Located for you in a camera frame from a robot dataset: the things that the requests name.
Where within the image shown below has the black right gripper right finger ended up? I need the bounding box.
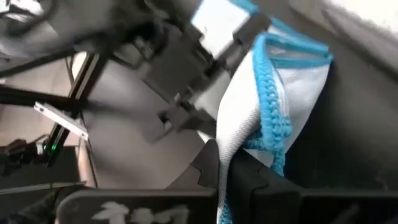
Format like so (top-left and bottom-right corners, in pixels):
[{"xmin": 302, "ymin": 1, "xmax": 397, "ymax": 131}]
[{"xmin": 228, "ymin": 149, "xmax": 398, "ymax": 224}]

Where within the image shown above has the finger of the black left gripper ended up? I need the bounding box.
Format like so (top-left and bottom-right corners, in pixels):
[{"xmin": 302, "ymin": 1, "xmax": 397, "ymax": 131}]
[
  {"xmin": 158, "ymin": 104, "xmax": 217, "ymax": 138},
  {"xmin": 217, "ymin": 14, "xmax": 272, "ymax": 71}
]

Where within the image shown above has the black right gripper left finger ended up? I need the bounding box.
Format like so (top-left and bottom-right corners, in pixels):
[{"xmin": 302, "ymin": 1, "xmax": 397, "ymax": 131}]
[{"xmin": 55, "ymin": 139, "xmax": 220, "ymax": 224}]

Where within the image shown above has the light blue microfiber towel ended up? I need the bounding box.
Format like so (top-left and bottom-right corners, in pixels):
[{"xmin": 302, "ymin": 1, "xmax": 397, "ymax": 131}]
[{"xmin": 189, "ymin": 0, "xmax": 334, "ymax": 224}]

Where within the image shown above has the silver metal bracket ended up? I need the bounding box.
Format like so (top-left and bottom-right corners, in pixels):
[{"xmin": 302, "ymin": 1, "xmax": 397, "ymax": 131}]
[{"xmin": 33, "ymin": 101, "xmax": 90, "ymax": 141}]

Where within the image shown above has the black aluminium rig frame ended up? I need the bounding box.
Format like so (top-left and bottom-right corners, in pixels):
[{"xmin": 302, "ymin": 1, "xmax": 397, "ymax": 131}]
[{"xmin": 0, "ymin": 46, "xmax": 101, "ymax": 194}]

